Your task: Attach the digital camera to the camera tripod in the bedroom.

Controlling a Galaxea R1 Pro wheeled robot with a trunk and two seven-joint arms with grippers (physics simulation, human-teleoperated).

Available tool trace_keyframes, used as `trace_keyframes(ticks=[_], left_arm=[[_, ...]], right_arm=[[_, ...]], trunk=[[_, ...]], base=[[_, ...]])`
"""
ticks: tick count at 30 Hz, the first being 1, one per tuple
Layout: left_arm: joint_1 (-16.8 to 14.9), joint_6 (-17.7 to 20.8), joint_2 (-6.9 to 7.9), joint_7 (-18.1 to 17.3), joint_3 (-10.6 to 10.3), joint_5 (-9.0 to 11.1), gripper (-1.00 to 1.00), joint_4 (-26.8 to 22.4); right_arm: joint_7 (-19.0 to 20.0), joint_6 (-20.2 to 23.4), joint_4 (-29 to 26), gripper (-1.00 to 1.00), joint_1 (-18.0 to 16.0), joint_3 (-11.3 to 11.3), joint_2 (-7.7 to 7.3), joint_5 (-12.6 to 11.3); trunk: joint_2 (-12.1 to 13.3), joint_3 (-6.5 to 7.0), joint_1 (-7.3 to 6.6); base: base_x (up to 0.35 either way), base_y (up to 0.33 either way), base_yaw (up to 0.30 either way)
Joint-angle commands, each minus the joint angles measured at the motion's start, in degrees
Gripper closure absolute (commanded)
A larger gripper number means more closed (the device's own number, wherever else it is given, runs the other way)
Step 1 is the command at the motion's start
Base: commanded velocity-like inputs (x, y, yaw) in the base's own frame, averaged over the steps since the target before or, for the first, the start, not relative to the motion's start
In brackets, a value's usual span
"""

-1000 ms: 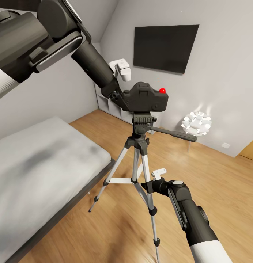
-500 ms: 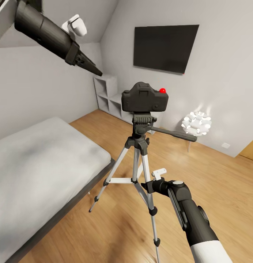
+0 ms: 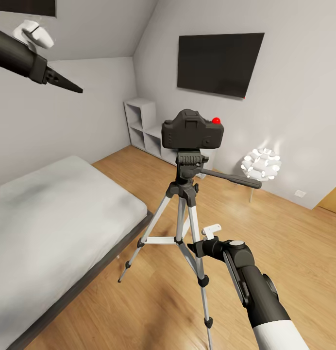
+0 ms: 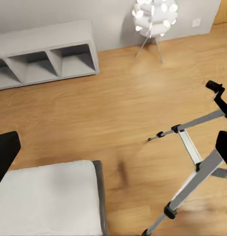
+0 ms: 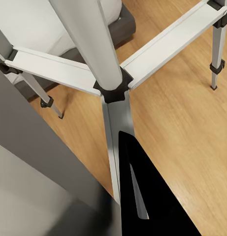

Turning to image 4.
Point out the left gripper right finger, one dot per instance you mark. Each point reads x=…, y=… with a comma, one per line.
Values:
x=221, y=144

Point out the bed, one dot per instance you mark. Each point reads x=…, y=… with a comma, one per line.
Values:
x=64, y=199

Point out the camera tripod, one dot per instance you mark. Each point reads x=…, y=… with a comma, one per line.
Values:
x=204, y=167

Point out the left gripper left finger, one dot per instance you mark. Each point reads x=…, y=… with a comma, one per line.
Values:
x=9, y=148

